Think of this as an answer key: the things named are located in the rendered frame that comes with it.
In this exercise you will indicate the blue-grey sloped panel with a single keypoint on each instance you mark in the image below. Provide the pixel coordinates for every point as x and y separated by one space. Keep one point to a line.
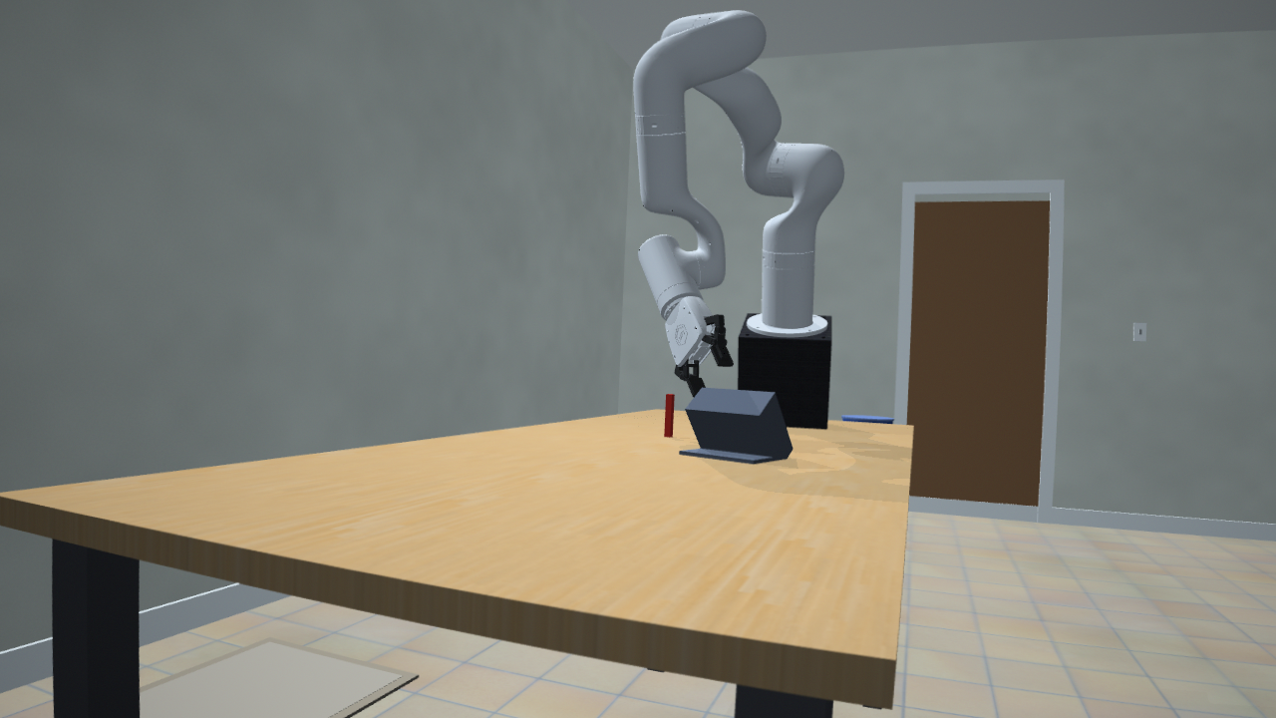
738 426

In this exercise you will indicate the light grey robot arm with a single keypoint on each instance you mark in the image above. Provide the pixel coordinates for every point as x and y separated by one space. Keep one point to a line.
812 174

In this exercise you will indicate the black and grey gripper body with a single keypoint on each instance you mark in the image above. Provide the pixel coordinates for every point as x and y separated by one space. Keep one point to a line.
685 328

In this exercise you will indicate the red rectangular bar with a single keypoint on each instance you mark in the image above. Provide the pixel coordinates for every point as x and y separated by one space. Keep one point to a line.
669 415

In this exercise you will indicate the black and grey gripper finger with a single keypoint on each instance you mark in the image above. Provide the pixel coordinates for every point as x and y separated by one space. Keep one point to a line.
719 350
694 382

